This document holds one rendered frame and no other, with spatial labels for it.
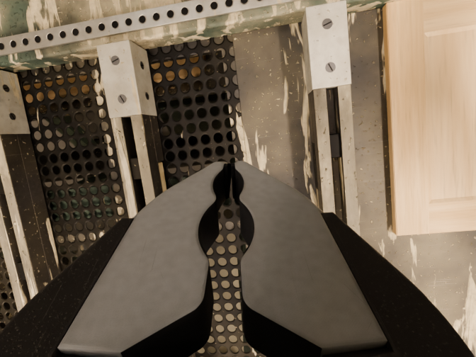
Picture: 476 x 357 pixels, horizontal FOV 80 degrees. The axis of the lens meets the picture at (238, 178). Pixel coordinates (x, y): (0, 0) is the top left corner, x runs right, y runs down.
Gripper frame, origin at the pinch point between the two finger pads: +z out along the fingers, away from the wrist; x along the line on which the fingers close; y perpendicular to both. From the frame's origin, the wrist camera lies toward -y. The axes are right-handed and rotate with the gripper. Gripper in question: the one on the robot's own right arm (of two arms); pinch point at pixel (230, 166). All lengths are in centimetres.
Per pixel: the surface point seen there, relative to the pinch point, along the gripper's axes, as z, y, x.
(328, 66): 37.3, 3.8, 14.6
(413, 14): 44, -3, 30
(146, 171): 34.1, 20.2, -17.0
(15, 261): 30, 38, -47
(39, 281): 29, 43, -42
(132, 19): 46.2, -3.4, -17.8
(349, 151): 31.7, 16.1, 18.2
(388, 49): 42.5, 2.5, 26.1
